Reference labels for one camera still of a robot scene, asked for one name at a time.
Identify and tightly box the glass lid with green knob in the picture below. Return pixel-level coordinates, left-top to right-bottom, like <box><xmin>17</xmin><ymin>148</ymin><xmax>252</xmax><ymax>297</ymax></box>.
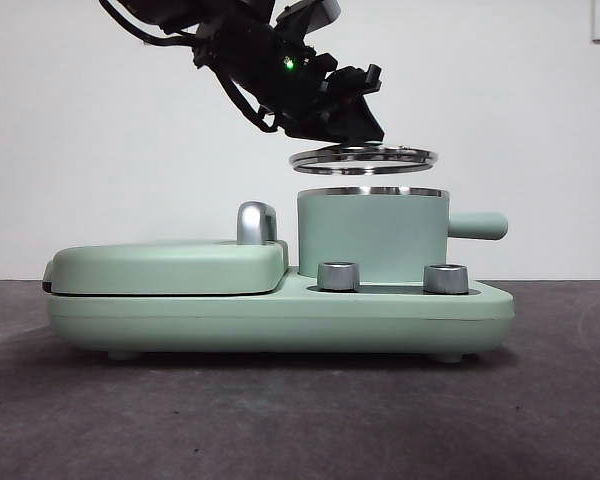
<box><xmin>288</xmin><ymin>142</ymin><xmax>437</xmax><ymax>177</ymax></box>

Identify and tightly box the silver control knob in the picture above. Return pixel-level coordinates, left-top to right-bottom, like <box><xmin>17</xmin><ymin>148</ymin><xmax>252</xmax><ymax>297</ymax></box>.
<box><xmin>422</xmin><ymin>263</ymin><xmax>469</xmax><ymax>295</ymax></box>
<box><xmin>316</xmin><ymin>260</ymin><xmax>360</xmax><ymax>292</ymax></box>

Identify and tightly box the mint green hinged griddle cover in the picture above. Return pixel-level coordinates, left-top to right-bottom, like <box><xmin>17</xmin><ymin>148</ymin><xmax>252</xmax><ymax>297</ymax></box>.
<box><xmin>42</xmin><ymin>239</ymin><xmax>291</xmax><ymax>297</ymax></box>

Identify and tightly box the mint green cooker base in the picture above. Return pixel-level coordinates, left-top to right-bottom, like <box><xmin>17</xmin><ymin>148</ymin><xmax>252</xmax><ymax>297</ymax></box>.
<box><xmin>47</xmin><ymin>267</ymin><xmax>516</xmax><ymax>362</ymax></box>

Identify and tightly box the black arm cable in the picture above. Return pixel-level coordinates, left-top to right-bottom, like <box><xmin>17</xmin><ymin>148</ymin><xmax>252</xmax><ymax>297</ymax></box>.
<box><xmin>218</xmin><ymin>74</ymin><xmax>281</xmax><ymax>134</ymax></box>
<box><xmin>98</xmin><ymin>0</ymin><xmax>201</xmax><ymax>49</ymax></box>

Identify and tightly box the chrome griddle handle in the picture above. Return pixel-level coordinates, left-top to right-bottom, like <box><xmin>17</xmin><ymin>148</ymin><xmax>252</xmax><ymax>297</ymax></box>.
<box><xmin>236</xmin><ymin>200</ymin><xmax>280</xmax><ymax>246</ymax></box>

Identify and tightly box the mint green pot with handle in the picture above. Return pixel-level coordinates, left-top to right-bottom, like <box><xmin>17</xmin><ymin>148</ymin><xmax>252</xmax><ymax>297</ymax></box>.
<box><xmin>296</xmin><ymin>186</ymin><xmax>509</xmax><ymax>279</ymax></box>

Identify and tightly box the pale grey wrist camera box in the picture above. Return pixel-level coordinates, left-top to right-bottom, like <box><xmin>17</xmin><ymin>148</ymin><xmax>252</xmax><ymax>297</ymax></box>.
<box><xmin>275</xmin><ymin>0</ymin><xmax>342</xmax><ymax>32</ymax></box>

